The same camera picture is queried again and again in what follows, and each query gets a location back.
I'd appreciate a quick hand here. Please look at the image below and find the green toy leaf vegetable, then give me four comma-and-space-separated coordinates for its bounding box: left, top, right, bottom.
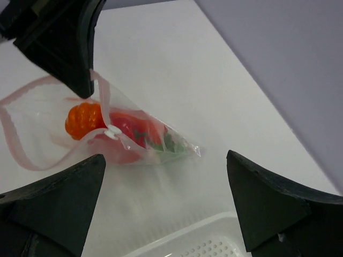
146, 132, 190, 162

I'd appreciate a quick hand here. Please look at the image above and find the orange toy pumpkin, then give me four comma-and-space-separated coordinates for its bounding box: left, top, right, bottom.
65, 102, 106, 140

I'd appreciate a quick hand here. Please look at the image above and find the clear zip top bag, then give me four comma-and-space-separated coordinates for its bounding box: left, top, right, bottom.
1, 72, 201, 171

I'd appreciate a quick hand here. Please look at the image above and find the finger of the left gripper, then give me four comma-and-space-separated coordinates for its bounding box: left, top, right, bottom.
1, 0, 105, 98

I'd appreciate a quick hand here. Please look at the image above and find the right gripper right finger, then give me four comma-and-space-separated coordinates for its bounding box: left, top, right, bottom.
227, 150, 342, 256

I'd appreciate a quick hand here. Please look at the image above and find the red toy strawberry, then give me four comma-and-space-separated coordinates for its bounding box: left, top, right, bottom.
109, 111, 167, 164

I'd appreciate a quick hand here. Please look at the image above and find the white perforated plastic basket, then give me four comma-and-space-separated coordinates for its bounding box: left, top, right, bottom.
127, 211, 251, 257

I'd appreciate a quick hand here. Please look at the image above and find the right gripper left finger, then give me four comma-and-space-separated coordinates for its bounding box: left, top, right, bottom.
1, 154, 106, 256

